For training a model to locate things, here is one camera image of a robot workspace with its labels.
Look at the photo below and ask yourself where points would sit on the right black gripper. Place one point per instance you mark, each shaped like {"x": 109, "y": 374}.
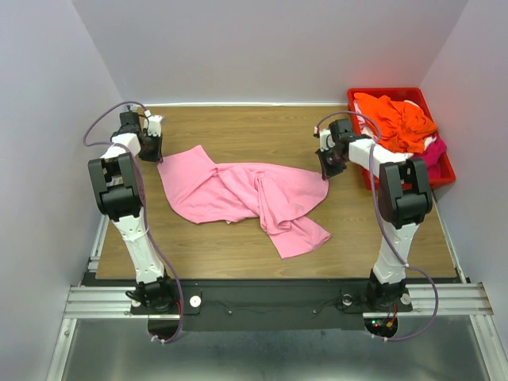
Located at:
{"x": 328, "y": 171}

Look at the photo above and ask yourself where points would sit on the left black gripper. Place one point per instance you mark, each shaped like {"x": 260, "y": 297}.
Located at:
{"x": 158, "y": 155}

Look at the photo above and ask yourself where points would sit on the light pink t shirt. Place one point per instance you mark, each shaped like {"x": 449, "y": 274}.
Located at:
{"x": 280, "y": 197}

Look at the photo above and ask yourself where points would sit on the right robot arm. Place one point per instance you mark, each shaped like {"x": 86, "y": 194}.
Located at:
{"x": 402, "y": 198}

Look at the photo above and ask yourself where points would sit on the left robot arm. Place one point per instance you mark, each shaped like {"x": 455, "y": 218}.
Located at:
{"x": 119, "y": 194}

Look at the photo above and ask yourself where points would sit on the orange t shirt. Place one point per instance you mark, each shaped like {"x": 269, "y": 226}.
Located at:
{"x": 403, "y": 126}

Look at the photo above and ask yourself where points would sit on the magenta t shirt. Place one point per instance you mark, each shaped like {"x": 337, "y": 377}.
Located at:
{"x": 431, "y": 157}

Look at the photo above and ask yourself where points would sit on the red plastic bin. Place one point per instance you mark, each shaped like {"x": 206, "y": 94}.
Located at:
{"x": 415, "y": 96}

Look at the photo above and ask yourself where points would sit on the silver round knob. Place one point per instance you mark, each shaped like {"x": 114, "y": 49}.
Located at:
{"x": 347, "y": 300}

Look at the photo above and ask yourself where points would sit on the small circuit board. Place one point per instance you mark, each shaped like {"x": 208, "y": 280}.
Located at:
{"x": 383, "y": 323}

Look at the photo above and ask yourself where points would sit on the white round knob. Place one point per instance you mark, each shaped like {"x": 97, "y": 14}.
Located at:
{"x": 195, "y": 301}

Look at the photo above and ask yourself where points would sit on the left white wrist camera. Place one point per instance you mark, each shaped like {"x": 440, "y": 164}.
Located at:
{"x": 153, "y": 125}

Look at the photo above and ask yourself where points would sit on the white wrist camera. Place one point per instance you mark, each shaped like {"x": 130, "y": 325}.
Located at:
{"x": 325, "y": 138}
{"x": 153, "y": 125}

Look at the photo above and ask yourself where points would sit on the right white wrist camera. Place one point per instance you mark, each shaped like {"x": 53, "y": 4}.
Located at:
{"x": 325, "y": 138}

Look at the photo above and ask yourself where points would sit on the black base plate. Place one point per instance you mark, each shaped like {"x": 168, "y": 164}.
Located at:
{"x": 272, "y": 304}

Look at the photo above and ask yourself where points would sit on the aluminium frame rail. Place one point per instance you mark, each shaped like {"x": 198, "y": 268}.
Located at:
{"x": 455, "y": 299}

